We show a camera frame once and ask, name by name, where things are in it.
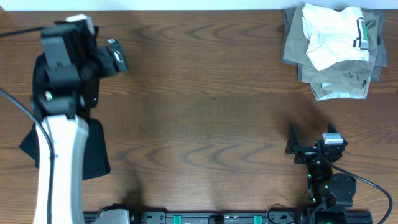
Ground white t-shirt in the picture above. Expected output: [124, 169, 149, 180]
[302, 3, 369, 71]

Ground black garment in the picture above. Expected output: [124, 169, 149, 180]
[19, 53, 111, 180]

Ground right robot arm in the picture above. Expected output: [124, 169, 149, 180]
[285, 123, 356, 223]

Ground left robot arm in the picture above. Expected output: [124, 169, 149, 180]
[31, 15, 131, 223]

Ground khaki folded shorts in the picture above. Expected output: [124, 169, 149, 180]
[282, 4, 379, 100]

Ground grey folded garment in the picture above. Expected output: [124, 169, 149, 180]
[282, 7, 388, 82]

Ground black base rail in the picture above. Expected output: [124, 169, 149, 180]
[83, 204, 373, 224]

